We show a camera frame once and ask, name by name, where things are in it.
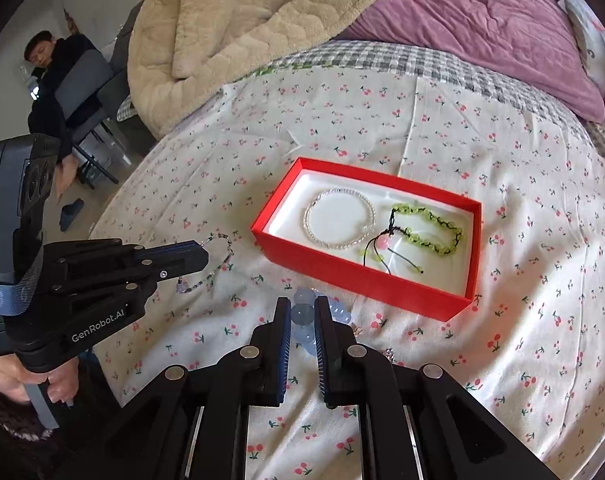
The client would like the grey chair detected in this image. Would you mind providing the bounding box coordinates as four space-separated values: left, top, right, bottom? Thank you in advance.
57 50 133 186

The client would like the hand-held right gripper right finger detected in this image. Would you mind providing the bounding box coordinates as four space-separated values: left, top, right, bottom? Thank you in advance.
315 296 558 480

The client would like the grey checkered bedsheet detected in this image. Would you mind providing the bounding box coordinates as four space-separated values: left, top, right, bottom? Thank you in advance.
252 40 605 161

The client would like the cherry print sheet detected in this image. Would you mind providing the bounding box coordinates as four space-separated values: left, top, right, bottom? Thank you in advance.
90 67 605 480

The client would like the beige quilted blanket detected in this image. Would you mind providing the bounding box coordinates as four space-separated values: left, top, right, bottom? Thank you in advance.
127 0 453 138

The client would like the red jewelry box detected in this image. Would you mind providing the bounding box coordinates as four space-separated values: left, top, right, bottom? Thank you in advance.
251 156 483 321

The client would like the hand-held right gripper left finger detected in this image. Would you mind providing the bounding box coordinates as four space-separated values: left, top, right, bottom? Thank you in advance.
102 297 293 480

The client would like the white printed pillow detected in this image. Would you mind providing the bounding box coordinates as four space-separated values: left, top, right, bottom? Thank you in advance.
562 0 605 96

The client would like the dark bead bracelet purple charm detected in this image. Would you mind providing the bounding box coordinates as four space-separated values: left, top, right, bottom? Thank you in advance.
175 232 236 296

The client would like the purple quilt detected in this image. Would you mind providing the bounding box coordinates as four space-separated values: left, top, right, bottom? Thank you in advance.
339 0 605 123

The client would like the person's left forearm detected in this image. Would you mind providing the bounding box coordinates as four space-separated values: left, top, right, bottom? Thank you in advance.
0 375 113 480

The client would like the clear bead bracelet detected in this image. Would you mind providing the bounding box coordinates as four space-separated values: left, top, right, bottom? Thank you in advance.
303 187 378 251

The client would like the person's left hand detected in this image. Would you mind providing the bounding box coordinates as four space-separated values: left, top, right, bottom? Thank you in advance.
0 355 78 406

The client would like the blue bead bracelet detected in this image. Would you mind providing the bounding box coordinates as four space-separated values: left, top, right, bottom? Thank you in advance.
291 287 355 358

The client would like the blue slipper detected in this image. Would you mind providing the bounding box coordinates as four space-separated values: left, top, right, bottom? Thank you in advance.
60 199 84 232

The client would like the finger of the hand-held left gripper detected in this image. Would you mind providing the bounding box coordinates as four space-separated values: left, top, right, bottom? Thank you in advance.
52 256 209 321
42 239 209 281

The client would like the green bead bracelet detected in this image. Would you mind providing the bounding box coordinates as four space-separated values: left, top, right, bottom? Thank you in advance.
359 201 465 276

